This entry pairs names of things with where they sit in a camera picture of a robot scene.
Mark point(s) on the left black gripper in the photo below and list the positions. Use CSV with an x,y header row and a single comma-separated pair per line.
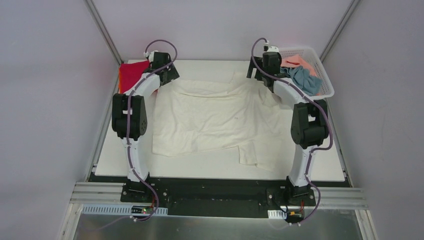
x,y
168,74

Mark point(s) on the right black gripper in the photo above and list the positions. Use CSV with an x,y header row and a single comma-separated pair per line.
x,y
257,73

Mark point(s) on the cream white t shirt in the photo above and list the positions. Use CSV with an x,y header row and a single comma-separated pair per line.
x,y
194,116

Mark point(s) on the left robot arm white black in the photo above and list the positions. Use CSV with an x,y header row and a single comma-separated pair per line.
x,y
129,119

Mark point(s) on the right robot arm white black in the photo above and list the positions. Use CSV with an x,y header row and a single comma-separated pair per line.
x,y
309,123

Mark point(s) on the folded red t shirt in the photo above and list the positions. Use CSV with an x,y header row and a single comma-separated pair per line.
x,y
131,73

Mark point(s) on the pink t shirt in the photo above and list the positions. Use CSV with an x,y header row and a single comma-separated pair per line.
x,y
296,61

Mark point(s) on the folded orange t shirt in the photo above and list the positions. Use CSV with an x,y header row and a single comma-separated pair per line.
x,y
120,81

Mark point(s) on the blue grey t shirt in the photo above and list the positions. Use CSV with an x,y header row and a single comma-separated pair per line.
x,y
303,79

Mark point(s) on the white plastic laundry basket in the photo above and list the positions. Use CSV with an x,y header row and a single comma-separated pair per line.
x,y
310,56

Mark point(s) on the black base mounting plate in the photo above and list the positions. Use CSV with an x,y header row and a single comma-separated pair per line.
x,y
202,197

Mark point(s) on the left corner aluminium post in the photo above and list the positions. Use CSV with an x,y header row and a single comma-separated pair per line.
x,y
95,14

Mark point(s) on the corner aluminium post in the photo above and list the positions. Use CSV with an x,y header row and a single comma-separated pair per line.
x,y
95,14
350,10

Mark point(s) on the right corner aluminium post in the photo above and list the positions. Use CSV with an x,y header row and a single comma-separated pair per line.
x,y
350,10

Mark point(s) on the right white cable duct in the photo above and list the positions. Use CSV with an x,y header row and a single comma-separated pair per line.
x,y
277,214

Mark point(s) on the white cable duct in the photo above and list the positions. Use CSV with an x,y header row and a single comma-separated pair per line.
x,y
117,210
277,214

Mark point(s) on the aluminium front frame rail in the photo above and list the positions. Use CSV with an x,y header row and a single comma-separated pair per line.
x,y
344,198

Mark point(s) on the left white cable duct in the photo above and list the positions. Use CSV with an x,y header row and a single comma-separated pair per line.
x,y
117,210

